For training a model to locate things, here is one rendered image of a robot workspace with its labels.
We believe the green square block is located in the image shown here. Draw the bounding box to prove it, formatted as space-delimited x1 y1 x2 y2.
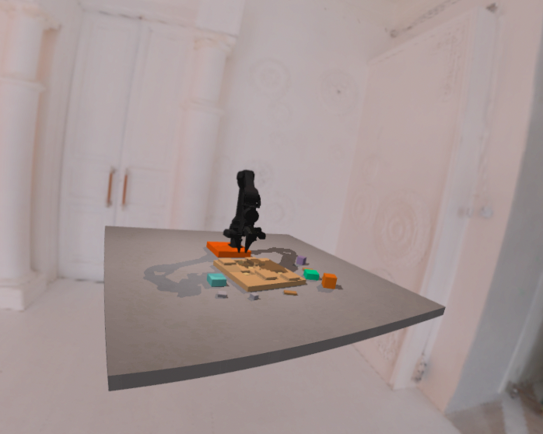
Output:
303 269 319 281

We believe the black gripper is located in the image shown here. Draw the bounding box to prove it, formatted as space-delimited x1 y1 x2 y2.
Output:
223 219 266 253

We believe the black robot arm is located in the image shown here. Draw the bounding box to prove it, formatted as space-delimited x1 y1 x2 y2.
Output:
229 170 261 240

